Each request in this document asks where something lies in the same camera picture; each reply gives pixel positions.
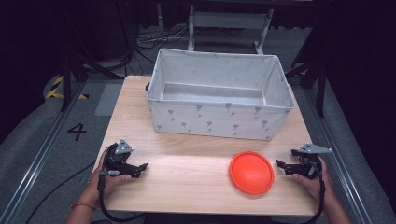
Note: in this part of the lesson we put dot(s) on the yellow black floor tape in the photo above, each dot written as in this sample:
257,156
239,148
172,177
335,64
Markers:
60,91

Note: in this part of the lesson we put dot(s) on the grey metal frame stand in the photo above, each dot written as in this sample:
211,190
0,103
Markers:
229,28

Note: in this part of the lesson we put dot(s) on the person's left hand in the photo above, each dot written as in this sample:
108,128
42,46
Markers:
109,179

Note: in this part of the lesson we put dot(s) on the black tripod stand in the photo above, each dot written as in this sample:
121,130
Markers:
81,68
313,77

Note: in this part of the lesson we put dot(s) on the metal floor rail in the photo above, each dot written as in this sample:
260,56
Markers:
336,149
40,155

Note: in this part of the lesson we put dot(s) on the person's right hand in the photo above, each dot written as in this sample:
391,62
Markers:
314,182

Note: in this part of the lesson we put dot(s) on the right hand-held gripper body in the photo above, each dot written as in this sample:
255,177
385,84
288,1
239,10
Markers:
306,161

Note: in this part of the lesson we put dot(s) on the orange round plate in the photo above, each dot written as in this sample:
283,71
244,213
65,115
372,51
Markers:
251,172

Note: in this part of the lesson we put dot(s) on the white fabric storage box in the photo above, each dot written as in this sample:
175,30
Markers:
218,93

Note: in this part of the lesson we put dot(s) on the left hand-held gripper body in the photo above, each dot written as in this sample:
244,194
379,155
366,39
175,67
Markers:
120,160

